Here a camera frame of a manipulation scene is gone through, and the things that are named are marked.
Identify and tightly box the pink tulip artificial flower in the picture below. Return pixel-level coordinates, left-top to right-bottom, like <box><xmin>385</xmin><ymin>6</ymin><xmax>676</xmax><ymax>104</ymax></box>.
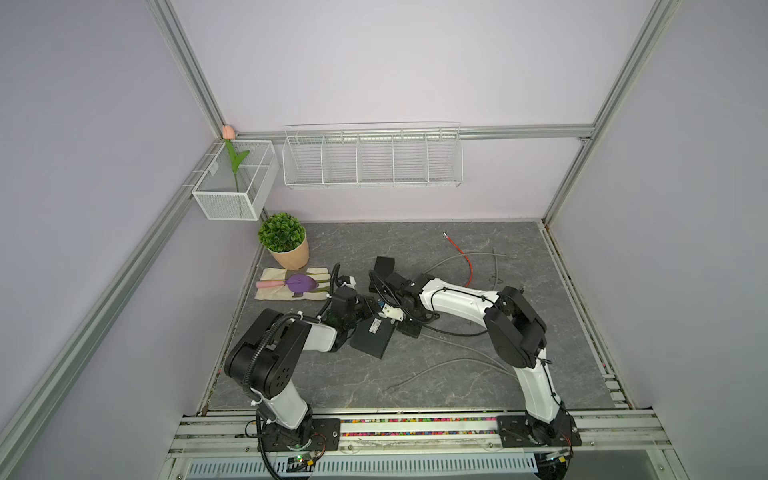
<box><xmin>221</xmin><ymin>125</ymin><xmax>250</xmax><ymax>192</ymax></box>

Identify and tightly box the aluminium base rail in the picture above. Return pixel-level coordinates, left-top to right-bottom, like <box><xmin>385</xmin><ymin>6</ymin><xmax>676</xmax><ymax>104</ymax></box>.
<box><xmin>159</xmin><ymin>410</ymin><xmax>688</xmax><ymax>479</ymax></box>

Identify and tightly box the black ribbed network switch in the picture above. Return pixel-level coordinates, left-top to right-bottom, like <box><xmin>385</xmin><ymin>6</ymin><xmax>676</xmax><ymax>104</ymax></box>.
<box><xmin>369</xmin><ymin>256</ymin><xmax>395</xmax><ymax>293</ymax></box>

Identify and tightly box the purple trowel with pink handle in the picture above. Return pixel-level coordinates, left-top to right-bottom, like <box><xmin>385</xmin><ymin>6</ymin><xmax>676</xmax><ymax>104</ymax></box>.
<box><xmin>256</xmin><ymin>274</ymin><xmax>319</xmax><ymax>294</ymax></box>

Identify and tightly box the green plant in beige pot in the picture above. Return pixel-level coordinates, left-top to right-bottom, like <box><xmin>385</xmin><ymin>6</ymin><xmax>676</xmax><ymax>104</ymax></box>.
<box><xmin>258</xmin><ymin>213</ymin><xmax>309</xmax><ymax>270</ymax></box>

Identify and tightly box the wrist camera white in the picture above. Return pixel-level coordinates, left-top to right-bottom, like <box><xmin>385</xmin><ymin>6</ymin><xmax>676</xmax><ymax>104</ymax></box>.
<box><xmin>331</xmin><ymin>275</ymin><xmax>357</xmax><ymax>302</ymax></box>
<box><xmin>381</xmin><ymin>304</ymin><xmax>404</xmax><ymax>321</ymax></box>

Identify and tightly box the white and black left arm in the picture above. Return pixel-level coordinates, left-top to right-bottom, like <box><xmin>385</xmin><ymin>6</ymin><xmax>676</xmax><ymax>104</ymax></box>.
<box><xmin>224</xmin><ymin>264</ymin><xmax>382</xmax><ymax>450</ymax></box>

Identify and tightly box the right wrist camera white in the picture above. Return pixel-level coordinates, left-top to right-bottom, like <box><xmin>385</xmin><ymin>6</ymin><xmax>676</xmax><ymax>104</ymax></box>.
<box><xmin>381</xmin><ymin>304</ymin><xmax>404</xmax><ymax>321</ymax></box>

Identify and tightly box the white wire basket small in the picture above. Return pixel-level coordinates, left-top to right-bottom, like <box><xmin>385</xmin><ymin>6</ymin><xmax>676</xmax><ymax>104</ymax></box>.
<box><xmin>192</xmin><ymin>140</ymin><xmax>280</xmax><ymax>221</ymax></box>

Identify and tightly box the red ethernet cable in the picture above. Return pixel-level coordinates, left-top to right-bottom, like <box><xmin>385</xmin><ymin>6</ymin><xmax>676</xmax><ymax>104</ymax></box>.
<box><xmin>442</xmin><ymin>232</ymin><xmax>475</xmax><ymax>289</ymax></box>

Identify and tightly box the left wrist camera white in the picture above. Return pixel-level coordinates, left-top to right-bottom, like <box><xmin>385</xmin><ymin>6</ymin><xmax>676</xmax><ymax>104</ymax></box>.
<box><xmin>331</xmin><ymin>275</ymin><xmax>357</xmax><ymax>302</ymax></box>

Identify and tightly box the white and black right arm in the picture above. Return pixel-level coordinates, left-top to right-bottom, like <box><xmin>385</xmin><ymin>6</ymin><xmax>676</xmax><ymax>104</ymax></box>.
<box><xmin>369</xmin><ymin>270</ymin><xmax>582</xmax><ymax>448</ymax></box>

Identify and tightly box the white wire shelf wide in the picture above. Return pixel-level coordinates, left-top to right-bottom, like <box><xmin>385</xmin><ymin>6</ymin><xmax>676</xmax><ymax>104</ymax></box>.
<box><xmin>282</xmin><ymin>122</ymin><xmax>464</xmax><ymax>188</ymax></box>

